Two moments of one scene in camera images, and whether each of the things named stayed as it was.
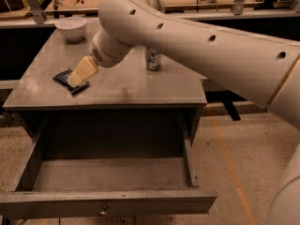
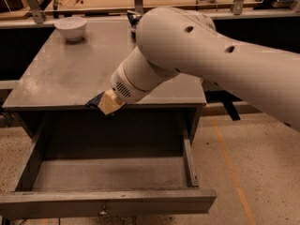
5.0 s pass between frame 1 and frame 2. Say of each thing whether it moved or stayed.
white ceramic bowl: stayed
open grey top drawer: stayed
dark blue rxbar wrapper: moved
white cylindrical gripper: moved
